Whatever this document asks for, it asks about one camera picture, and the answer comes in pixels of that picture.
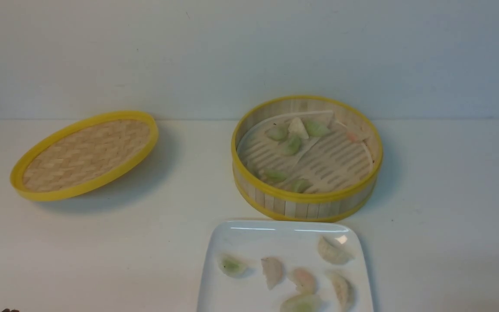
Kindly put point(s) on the green dumpling plate bottom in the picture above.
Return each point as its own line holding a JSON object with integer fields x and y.
{"x": 302, "y": 303}

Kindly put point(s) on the white dumpling in steamer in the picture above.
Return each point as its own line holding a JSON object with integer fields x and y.
{"x": 296, "y": 127}

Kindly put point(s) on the white dumpling plate top right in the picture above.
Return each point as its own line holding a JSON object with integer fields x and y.
{"x": 333, "y": 252}

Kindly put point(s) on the white dumpling plate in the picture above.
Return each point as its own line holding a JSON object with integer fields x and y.
{"x": 343, "y": 290}
{"x": 333, "y": 252}

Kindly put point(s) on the yellow rimmed bamboo steamer basket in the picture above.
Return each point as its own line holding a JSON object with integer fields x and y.
{"x": 343, "y": 173}

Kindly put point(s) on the white dumpling on plate centre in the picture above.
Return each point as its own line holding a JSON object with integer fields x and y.
{"x": 273, "y": 270}

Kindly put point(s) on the green dumpling on plate left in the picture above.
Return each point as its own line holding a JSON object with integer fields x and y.
{"x": 231, "y": 266}

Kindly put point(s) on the white square plate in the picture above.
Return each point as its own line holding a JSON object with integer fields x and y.
{"x": 295, "y": 245}

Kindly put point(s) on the pink dumpling on plate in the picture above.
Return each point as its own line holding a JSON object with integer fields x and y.
{"x": 304, "y": 281}

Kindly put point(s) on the yellow rimmed bamboo steamer lid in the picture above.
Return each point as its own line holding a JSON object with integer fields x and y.
{"x": 84, "y": 156}

